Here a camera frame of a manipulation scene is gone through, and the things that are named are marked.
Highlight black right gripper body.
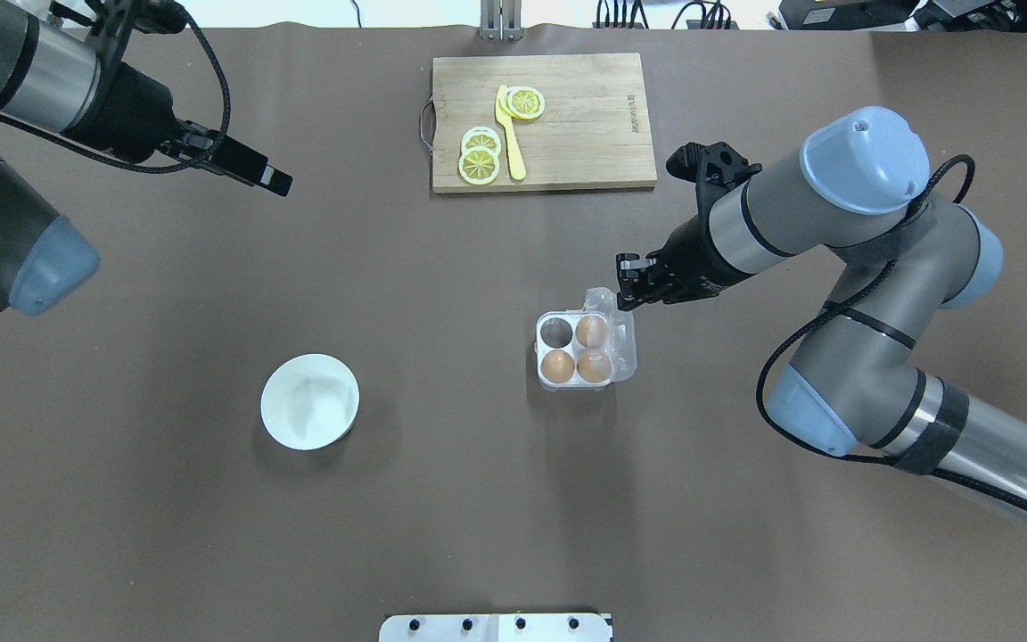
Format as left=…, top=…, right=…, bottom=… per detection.
left=647, top=218, right=737, bottom=304

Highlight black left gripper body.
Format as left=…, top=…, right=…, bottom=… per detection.
left=62, top=62, right=211, bottom=166

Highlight clear plastic egg box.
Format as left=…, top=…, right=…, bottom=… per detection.
left=533, top=287, right=638, bottom=391

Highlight brown egg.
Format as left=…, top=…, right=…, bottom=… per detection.
left=539, top=350, right=576, bottom=383
left=576, top=347, right=614, bottom=383
left=575, top=314, right=610, bottom=349

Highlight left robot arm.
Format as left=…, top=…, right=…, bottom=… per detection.
left=0, top=1, right=292, bottom=317

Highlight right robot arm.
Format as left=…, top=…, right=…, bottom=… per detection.
left=615, top=106, right=1027, bottom=522

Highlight wooden cutting board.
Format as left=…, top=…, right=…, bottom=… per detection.
left=431, top=53, right=657, bottom=194

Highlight yellow plastic knife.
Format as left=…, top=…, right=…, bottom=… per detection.
left=494, top=84, right=527, bottom=182

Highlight lemon slice front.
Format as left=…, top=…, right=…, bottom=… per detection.
left=457, top=146, right=501, bottom=186

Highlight lemon slice behind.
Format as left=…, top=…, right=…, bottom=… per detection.
left=460, top=126, right=502, bottom=154

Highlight lemon slice under top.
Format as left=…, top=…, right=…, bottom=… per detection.
left=497, top=86, right=516, bottom=119

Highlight white ceramic bowl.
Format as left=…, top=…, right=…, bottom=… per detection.
left=259, top=354, right=360, bottom=451

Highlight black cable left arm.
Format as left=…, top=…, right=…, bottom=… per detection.
left=0, top=0, right=233, bottom=175

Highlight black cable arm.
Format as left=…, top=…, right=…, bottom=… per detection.
left=756, top=154, right=1027, bottom=538
left=0, top=0, right=233, bottom=175

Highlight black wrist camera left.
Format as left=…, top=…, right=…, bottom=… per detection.
left=83, top=1, right=189, bottom=37

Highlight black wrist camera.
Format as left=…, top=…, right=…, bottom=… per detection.
left=83, top=1, right=189, bottom=37
left=665, top=142, right=763, bottom=214

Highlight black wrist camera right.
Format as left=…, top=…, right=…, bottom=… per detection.
left=665, top=142, right=763, bottom=214

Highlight black cables in background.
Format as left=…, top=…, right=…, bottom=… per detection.
left=594, top=0, right=739, bottom=30

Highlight metal bracket at table edge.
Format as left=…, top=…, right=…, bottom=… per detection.
left=478, top=0, right=524, bottom=42

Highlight white metal base plate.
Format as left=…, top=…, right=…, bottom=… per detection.
left=378, top=613, right=615, bottom=641

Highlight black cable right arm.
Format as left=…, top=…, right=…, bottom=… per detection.
left=756, top=154, right=1027, bottom=538

